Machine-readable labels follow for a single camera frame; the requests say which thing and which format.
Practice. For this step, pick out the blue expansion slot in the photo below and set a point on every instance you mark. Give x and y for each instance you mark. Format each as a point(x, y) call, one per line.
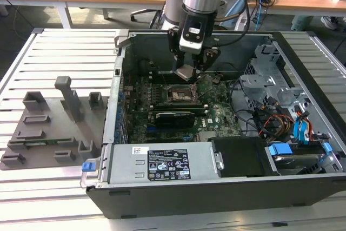
point(151, 128)

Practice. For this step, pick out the silver square CPU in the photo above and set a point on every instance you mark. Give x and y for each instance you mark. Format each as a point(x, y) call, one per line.
point(185, 72)

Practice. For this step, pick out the grey power supply unit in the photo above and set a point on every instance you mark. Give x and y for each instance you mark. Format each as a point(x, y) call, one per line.
point(127, 166)

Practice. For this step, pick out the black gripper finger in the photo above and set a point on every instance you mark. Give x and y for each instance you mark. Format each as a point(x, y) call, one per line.
point(209, 56)
point(174, 41)

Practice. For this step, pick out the round coin battery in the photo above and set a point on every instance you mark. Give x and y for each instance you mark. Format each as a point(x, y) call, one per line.
point(215, 80)

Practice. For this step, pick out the white sneaker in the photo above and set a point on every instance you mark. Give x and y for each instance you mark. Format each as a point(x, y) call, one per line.
point(329, 22)

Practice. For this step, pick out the silver metal drive cage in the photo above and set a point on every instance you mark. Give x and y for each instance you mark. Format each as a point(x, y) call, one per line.
point(259, 85)

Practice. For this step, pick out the black open PC case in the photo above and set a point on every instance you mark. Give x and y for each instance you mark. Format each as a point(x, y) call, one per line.
point(189, 201)

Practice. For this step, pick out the office chair base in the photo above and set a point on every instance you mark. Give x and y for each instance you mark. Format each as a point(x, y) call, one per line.
point(140, 12)

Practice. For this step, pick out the blue case latch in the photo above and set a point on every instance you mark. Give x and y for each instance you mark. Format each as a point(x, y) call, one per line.
point(87, 167)

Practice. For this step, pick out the pale green trouser leg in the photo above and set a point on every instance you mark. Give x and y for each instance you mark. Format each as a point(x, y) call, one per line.
point(301, 22)

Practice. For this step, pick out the hard disk in blue carrier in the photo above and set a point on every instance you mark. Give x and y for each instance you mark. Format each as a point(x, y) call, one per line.
point(294, 160)

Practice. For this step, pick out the CPU socket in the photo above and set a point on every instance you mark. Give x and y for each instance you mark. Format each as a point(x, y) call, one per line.
point(181, 96)

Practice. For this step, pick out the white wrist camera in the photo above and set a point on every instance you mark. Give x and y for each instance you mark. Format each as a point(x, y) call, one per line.
point(190, 45)

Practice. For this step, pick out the black graphics card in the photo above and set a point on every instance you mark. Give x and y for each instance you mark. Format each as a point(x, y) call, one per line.
point(175, 119)

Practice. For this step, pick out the green motherboard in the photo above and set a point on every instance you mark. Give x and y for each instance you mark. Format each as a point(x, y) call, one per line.
point(216, 112)

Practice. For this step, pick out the thin metal locking lever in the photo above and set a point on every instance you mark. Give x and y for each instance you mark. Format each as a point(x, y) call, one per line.
point(204, 93)
point(162, 76)

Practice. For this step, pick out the grey parts rack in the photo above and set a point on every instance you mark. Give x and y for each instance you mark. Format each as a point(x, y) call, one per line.
point(59, 133)

